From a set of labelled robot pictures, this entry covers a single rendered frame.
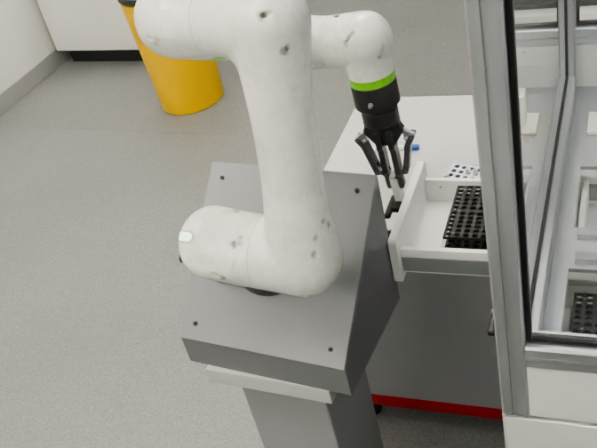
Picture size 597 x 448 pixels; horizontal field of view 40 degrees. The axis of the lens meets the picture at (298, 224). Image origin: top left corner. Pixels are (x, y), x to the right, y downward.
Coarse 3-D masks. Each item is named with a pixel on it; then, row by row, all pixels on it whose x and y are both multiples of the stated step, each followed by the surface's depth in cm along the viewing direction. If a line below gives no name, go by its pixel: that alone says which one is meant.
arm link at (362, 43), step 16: (336, 16) 158; (352, 16) 155; (368, 16) 154; (320, 32) 157; (336, 32) 155; (352, 32) 153; (368, 32) 153; (384, 32) 154; (336, 48) 156; (352, 48) 154; (368, 48) 153; (384, 48) 155; (336, 64) 159; (352, 64) 157; (368, 64) 156; (384, 64) 157; (352, 80) 160; (368, 80) 158; (384, 80) 159
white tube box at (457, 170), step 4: (452, 164) 204; (456, 164) 204; (460, 164) 204; (464, 164) 203; (468, 164) 203; (472, 164) 202; (452, 168) 203; (456, 168) 203; (460, 168) 202; (464, 168) 203; (472, 168) 202; (476, 168) 201; (448, 172) 202; (452, 172) 202; (456, 172) 201; (460, 172) 202; (464, 172) 201; (472, 172) 200; (452, 176) 200; (456, 176) 201; (460, 176) 200; (464, 176) 200; (468, 176) 199; (472, 176) 199; (476, 176) 198
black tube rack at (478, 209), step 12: (480, 192) 176; (468, 204) 173; (480, 204) 173; (468, 216) 170; (480, 216) 169; (456, 228) 168; (468, 228) 167; (480, 228) 166; (456, 240) 169; (468, 240) 169; (480, 240) 164
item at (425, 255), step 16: (432, 192) 186; (448, 192) 185; (432, 208) 185; (448, 208) 184; (432, 224) 181; (416, 240) 178; (432, 240) 176; (416, 256) 167; (432, 256) 166; (448, 256) 164; (464, 256) 163; (480, 256) 162; (432, 272) 168; (448, 272) 167; (464, 272) 165; (480, 272) 164
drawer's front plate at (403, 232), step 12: (420, 168) 182; (420, 180) 182; (408, 192) 176; (420, 192) 182; (408, 204) 173; (420, 204) 182; (408, 216) 172; (420, 216) 183; (396, 228) 167; (408, 228) 173; (396, 240) 165; (408, 240) 173; (396, 252) 166; (396, 264) 168; (396, 276) 170
